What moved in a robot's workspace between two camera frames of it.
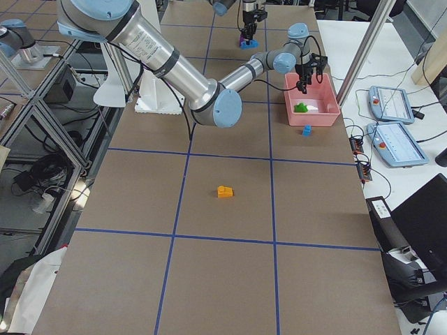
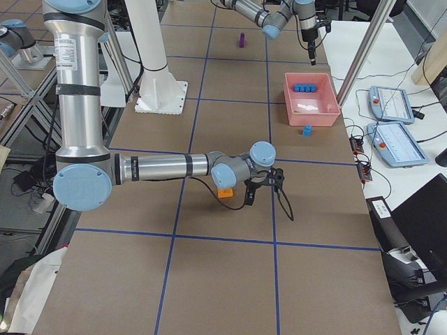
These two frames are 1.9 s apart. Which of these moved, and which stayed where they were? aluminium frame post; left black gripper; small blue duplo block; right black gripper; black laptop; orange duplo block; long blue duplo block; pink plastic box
Moved: long blue duplo block; right black gripper; left black gripper
Stayed: orange duplo block; small blue duplo block; pink plastic box; aluminium frame post; black laptop
